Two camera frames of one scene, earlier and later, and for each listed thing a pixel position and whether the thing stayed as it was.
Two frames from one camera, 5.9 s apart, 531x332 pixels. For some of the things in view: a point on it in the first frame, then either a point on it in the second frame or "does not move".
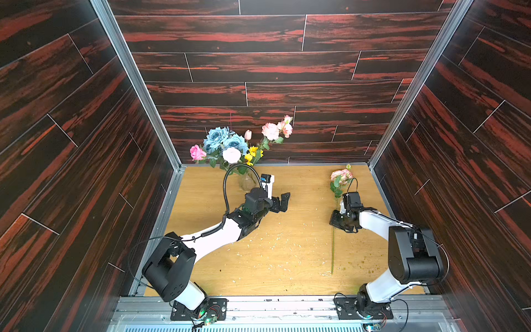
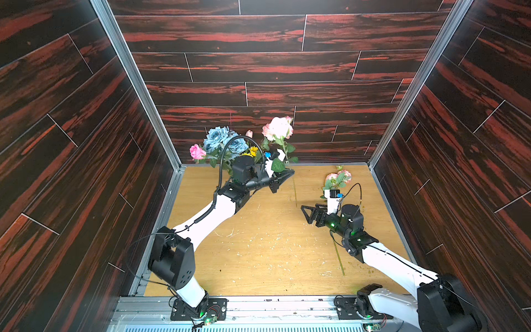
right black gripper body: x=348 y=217 -> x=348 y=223
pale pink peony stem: x=339 y=178 -> x=335 y=243
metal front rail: x=285 y=313 does not move
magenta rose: x=196 y=153 does not move
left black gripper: x=282 y=203 -> x=274 y=182
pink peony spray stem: x=272 y=132 -> x=285 y=151
